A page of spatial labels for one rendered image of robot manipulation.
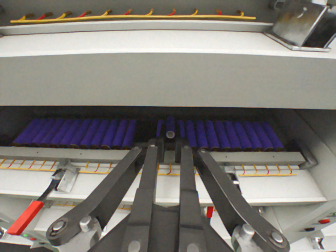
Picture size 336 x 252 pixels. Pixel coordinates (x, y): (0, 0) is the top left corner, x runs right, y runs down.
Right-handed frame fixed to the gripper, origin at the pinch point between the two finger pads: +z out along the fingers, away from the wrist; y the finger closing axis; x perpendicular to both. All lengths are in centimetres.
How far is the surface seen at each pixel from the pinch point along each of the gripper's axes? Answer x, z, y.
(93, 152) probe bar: -3.1, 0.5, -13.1
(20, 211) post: -20.4, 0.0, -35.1
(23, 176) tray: -7.3, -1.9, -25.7
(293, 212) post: -15.5, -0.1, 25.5
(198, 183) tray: -7.0, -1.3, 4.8
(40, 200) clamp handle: -6.3, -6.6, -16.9
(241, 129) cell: -0.3, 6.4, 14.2
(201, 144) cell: -2.2, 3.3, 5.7
